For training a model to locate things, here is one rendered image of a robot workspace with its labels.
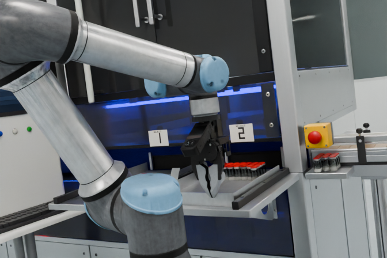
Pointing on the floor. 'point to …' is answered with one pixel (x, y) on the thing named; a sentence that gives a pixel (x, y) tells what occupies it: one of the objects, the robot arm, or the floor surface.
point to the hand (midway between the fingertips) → (211, 193)
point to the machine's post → (289, 110)
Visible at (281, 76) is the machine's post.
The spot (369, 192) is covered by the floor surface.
